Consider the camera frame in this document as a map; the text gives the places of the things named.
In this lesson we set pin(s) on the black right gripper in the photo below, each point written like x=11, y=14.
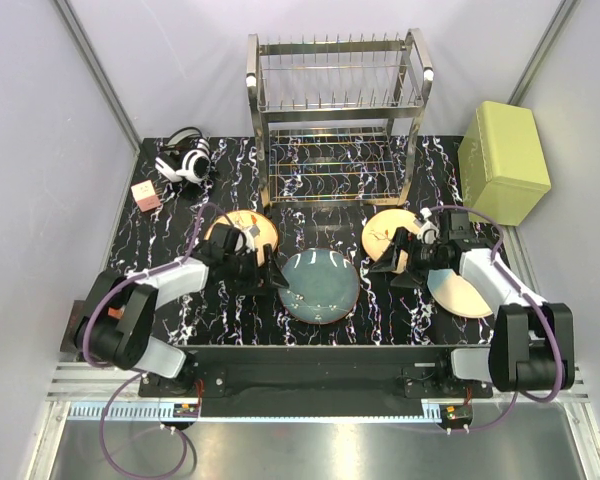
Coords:
x=405, y=241

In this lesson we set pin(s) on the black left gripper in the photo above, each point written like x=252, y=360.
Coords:
x=258, y=267

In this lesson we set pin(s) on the beige plate with bird drawing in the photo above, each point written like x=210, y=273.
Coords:
x=380, y=229

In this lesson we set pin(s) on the cream and light blue plate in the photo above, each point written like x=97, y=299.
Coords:
x=456, y=295

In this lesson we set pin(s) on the dark teal glazed plate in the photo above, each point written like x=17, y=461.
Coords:
x=323, y=286

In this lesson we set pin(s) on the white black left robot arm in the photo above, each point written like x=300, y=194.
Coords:
x=116, y=327

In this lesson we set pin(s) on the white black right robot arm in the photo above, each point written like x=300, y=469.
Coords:
x=532, y=349

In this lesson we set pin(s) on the steel two-tier dish rack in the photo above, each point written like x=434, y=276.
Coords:
x=336, y=119

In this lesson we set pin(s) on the black marbled table mat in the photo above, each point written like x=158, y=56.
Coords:
x=382, y=316

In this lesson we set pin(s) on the lime green storage box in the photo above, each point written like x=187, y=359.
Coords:
x=502, y=169

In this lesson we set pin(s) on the black and white headphones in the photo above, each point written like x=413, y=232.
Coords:
x=185, y=160

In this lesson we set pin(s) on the small pink cube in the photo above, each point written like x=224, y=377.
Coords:
x=145, y=196

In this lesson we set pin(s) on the dark orange book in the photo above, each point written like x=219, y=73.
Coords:
x=68, y=345

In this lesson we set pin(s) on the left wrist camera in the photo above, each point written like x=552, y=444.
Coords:
x=239, y=240

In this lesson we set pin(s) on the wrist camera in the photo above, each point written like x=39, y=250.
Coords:
x=428, y=231
x=239, y=240

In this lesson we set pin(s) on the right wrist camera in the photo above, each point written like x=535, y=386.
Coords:
x=428, y=231

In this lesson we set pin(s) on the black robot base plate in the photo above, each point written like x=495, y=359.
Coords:
x=317, y=382

